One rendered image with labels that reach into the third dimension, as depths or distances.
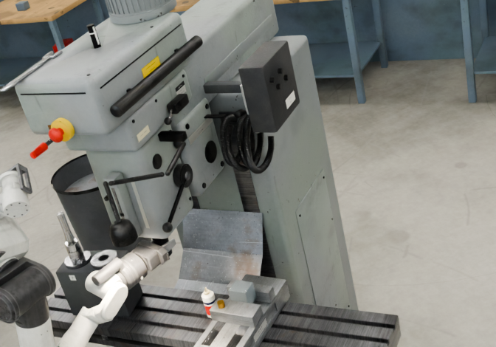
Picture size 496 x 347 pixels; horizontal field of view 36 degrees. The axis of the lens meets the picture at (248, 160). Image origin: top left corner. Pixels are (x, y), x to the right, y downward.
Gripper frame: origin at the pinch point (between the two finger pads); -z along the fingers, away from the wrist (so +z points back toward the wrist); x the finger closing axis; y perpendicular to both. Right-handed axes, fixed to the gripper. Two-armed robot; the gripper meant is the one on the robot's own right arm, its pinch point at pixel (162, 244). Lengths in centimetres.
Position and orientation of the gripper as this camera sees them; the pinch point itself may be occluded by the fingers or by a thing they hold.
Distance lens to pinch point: 237.6
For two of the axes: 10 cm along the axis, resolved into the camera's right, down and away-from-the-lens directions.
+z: -6.2, 4.8, -6.2
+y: 2.1, 8.6, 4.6
